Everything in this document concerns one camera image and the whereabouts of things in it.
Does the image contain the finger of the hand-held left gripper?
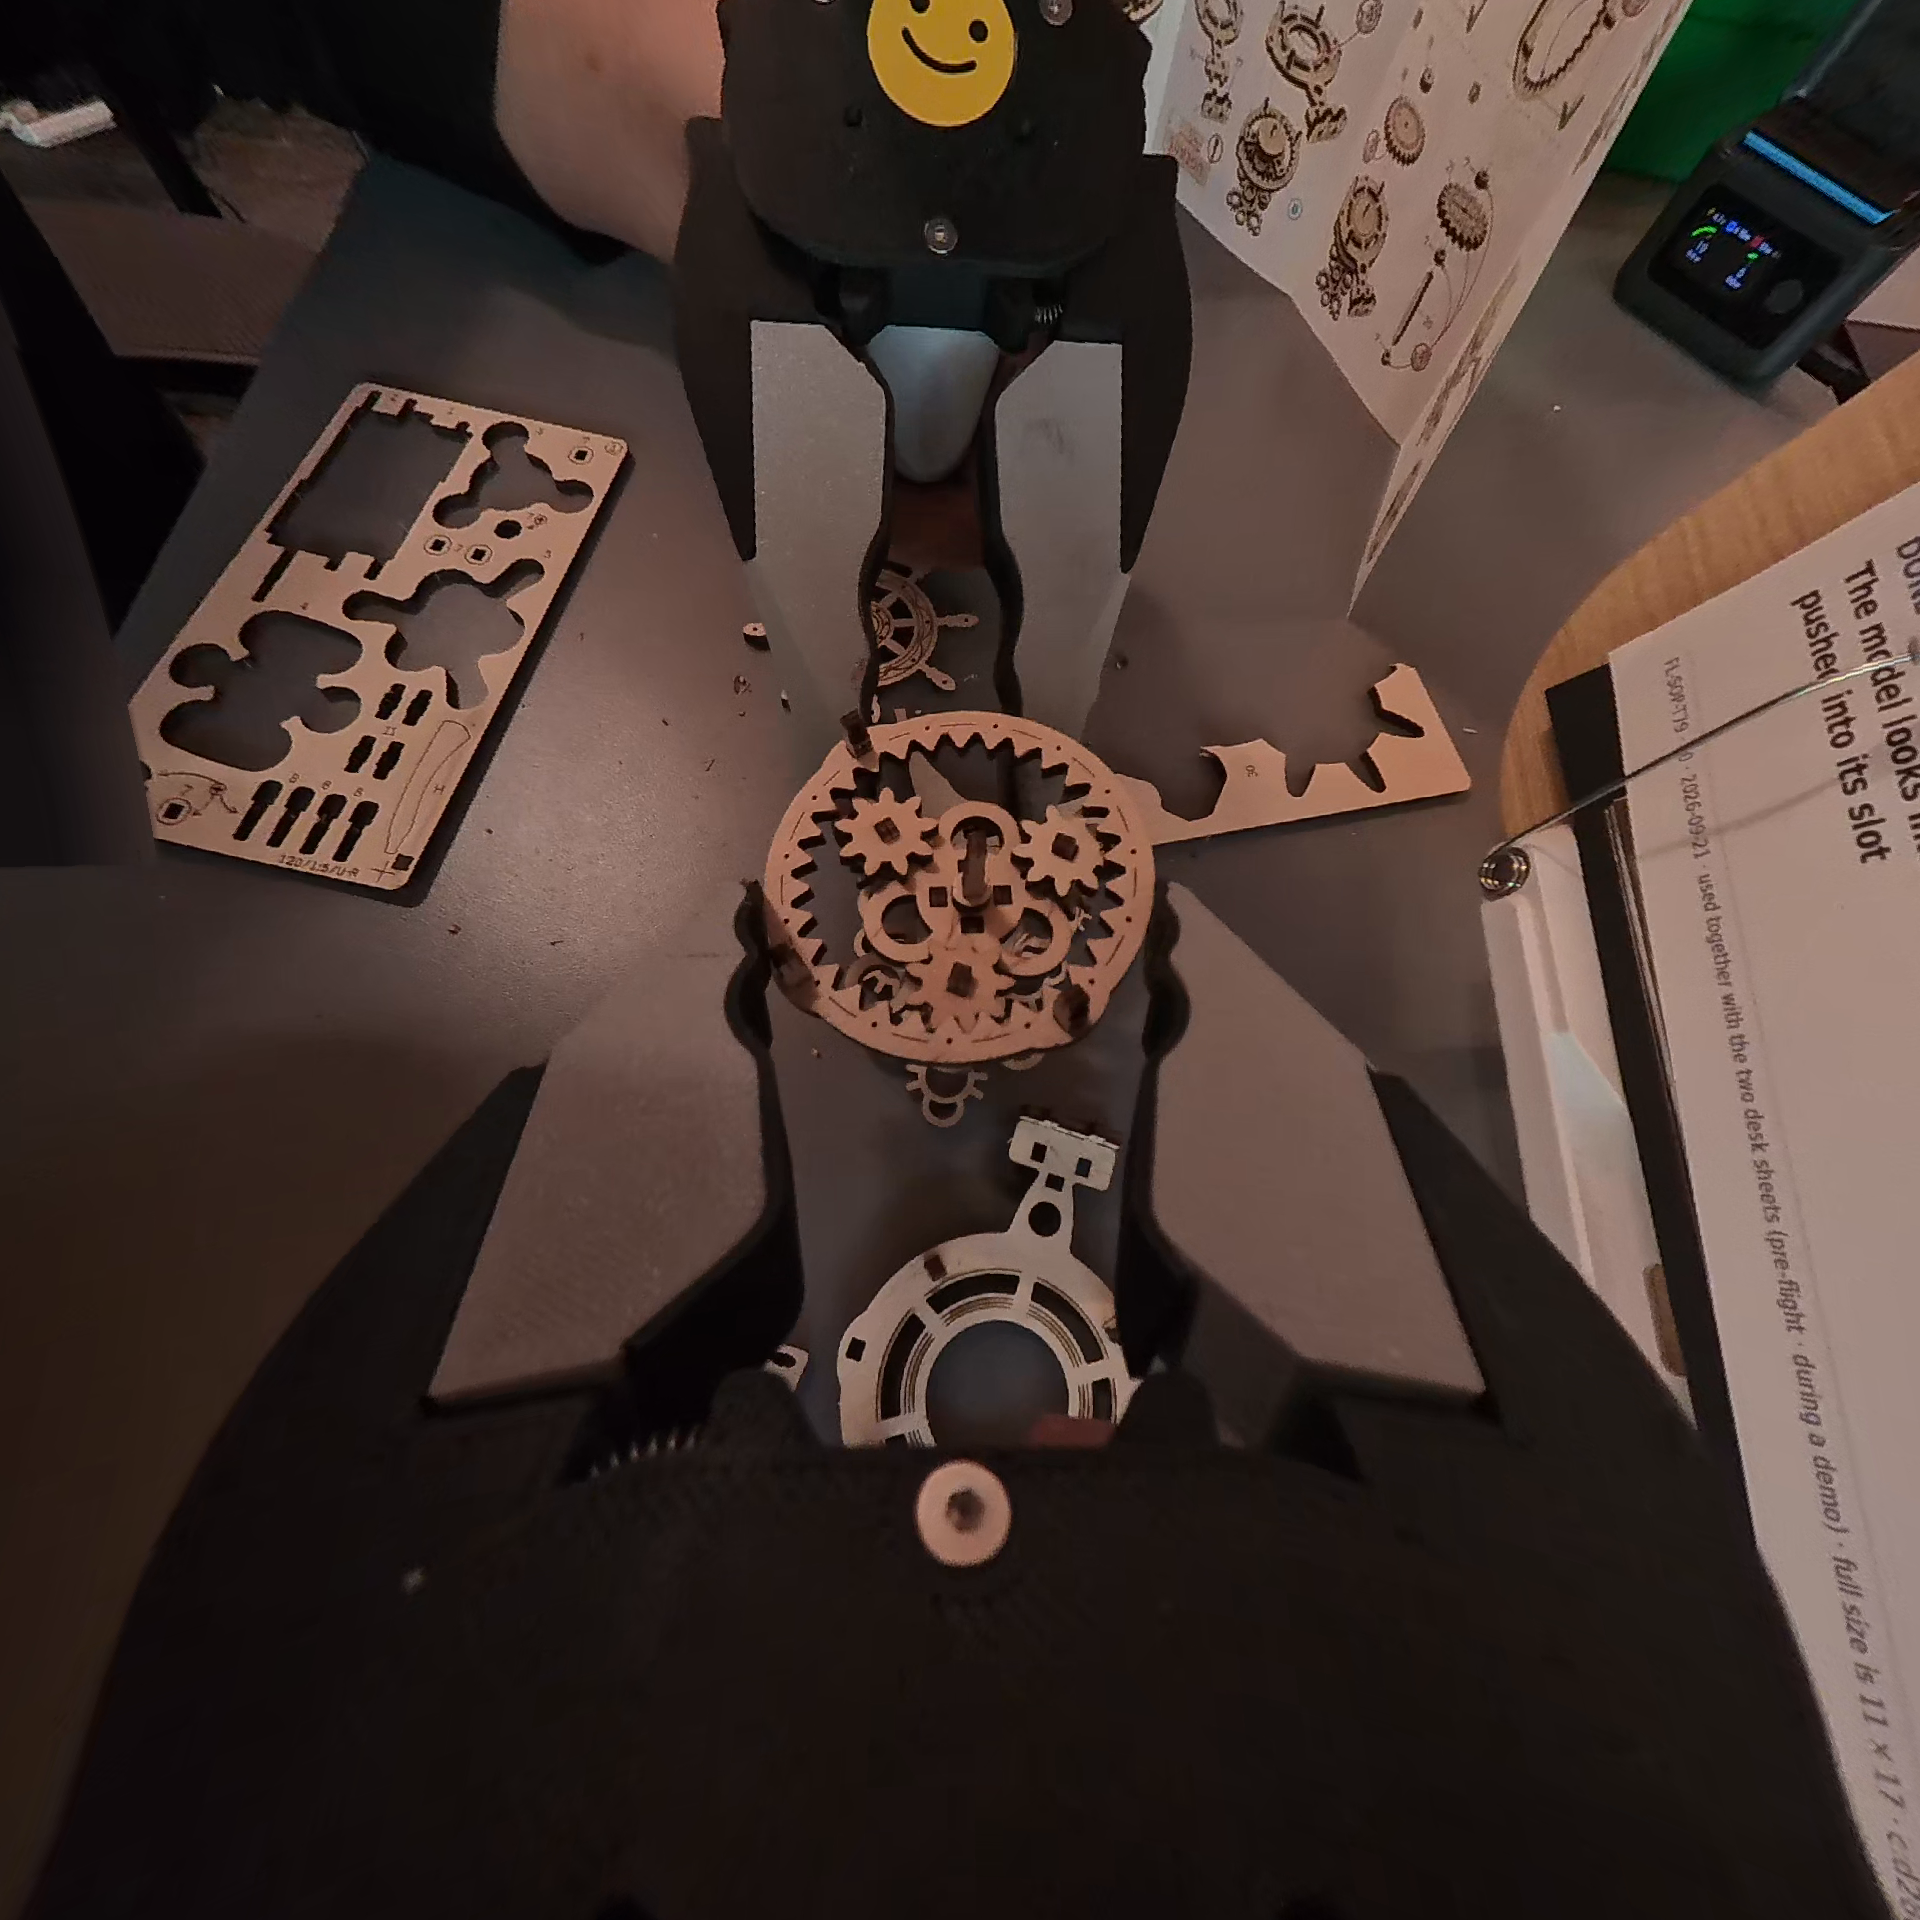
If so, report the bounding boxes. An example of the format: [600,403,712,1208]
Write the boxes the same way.
[979,334,1127,721]
[749,316,903,755]

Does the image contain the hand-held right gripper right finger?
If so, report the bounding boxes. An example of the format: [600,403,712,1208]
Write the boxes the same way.
[1114,883,1504,1424]

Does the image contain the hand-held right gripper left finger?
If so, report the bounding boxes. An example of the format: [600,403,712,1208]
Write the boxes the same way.
[424,883,813,1419]

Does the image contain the round wooden frame part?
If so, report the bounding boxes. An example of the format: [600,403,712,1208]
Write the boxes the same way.
[835,1113,1129,1453]

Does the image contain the wooden gear model assembly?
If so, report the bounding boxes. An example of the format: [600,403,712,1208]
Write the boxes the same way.
[761,704,1161,1128]

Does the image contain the paper instruction leaflet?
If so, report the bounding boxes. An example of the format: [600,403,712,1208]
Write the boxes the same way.
[1149,0,1697,605]

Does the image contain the wooden ship wheel part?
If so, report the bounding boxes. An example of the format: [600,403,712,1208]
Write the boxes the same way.
[867,565,981,695]

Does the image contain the jagged wooden sheet strip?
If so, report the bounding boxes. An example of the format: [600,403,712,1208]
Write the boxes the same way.
[1119,663,1474,869]

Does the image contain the punched-out wooden part sheet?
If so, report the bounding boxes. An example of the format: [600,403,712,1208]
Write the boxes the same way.
[134,382,633,905]

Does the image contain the printed task sheet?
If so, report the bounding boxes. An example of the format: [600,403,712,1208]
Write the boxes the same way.
[1605,477,1920,1920]

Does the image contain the black device with display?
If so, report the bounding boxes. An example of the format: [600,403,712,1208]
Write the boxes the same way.
[1613,52,1920,399]

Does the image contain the green plastic bin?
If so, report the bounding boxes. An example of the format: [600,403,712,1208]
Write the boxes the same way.
[1599,0,1824,183]

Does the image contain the metal wire page holder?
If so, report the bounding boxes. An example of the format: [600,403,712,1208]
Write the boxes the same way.
[1478,637,1920,902]

